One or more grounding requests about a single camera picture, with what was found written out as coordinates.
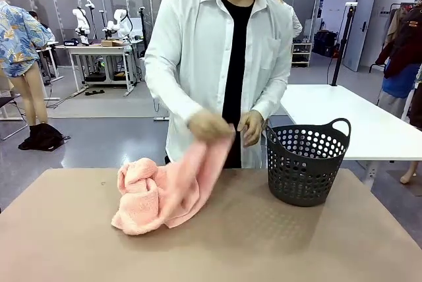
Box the dark grey perforated laundry basket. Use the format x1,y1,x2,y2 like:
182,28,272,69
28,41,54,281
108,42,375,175
265,117,352,208

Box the person's left hand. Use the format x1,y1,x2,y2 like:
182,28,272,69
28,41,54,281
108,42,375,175
237,109,267,148

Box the grey background workbench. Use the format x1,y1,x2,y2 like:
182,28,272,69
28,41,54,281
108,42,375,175
64,42,146,98

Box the black bags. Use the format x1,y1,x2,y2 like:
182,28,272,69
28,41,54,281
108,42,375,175
313,30,340,58

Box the low white shoe shelf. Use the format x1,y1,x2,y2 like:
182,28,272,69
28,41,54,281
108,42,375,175
291,42,313,68

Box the small white side desk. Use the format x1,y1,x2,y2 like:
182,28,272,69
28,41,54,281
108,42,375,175
35,40,64,84

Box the white background robot with stand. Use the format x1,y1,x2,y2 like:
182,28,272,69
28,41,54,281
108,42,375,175
72,0,97,45

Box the black folding chair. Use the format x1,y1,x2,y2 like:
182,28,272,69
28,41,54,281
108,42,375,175
0,96,29,141

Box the large white table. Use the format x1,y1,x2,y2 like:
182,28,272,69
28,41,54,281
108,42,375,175
278,84,422,187

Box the person's right hand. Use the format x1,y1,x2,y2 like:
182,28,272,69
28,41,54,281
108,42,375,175
187,110,237,141

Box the pink terry towel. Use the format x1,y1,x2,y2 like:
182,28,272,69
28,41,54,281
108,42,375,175
111,136,237,237

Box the beige mannequin leg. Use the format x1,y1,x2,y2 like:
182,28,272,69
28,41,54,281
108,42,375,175
400,159,419,185

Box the clothes rack with garments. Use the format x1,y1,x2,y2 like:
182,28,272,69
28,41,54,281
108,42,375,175
369,0,422,128

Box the beige mannequin with cap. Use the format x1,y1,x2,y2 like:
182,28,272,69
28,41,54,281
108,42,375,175
0,0,55,128

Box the person in white shirt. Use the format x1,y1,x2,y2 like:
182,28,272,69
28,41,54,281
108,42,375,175
144,0,294,169

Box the person's left forearm white sleeve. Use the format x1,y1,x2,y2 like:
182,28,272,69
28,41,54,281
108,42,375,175
249,77,290,121

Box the blue floral shirt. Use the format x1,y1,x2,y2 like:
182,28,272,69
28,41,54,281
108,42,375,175
0,0,56,78

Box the white hoodie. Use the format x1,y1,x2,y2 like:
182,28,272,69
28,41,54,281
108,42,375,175
286,1,303,40

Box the black clothes pile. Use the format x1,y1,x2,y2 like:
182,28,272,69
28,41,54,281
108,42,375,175
18,123,71,152

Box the person's right forearm white sleeve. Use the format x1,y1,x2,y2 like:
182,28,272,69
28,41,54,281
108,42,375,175
144,77,205,127

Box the grey open door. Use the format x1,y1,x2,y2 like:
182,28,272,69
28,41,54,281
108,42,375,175
342,0,378,72

